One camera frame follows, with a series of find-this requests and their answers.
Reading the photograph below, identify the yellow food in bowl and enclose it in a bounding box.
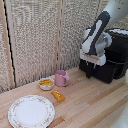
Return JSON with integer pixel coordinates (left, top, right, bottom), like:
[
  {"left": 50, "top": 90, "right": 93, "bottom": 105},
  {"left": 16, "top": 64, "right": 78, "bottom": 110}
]
[{"left": 39, "top": 78, "right": 54, "bottom": 87}]

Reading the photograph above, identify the small white floral bowl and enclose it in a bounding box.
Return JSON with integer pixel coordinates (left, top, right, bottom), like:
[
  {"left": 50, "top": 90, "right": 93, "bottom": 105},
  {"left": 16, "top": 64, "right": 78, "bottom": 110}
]
[{"left": 38, "top": 77, "right": 55, "bottom": 92}]

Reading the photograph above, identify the black air fryer body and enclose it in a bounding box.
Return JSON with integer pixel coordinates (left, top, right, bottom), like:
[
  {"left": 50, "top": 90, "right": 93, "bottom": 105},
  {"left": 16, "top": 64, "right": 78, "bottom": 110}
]
[{"left": 104, "top": 28, "right": 128, "bottom": 80}]

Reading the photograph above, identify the black air fryer drawer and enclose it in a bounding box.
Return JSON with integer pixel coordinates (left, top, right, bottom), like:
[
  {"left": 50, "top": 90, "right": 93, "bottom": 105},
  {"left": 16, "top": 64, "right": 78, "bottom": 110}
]
[{"left": 78, "top": 58, "right": 118, "bottom": 84}]

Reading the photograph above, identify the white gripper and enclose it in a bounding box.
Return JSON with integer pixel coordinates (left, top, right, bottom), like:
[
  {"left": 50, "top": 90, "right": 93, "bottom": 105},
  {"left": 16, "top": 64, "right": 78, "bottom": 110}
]
[{"left": 79, "top": 49, "right": 108, "bottom": 72}]

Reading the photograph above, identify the yellow bread loaf toy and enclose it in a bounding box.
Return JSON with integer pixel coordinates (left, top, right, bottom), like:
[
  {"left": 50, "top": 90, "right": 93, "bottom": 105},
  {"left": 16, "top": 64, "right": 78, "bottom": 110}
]
[{"left": 50, "top": 89, "right": 67, "bottom": 103}]

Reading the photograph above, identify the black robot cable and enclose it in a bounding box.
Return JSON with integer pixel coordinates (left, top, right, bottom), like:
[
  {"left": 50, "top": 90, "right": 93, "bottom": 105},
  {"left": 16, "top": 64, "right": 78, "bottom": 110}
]
[{"left": 105, "top": 58, "right": 128, "bottom": 80}]

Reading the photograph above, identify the pink mug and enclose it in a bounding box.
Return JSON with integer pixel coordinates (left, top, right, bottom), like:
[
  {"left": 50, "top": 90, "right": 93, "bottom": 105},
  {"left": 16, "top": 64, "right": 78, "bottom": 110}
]
[{"left": 54, "top": 69, "right": 71, "bottom": 88}]

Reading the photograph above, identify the white floral rimmed plate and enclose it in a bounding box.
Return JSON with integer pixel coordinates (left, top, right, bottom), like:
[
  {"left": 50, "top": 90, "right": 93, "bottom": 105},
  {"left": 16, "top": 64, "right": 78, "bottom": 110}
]
[{"left": 7, "top": 94, "right": 57, "bottom": 128}]

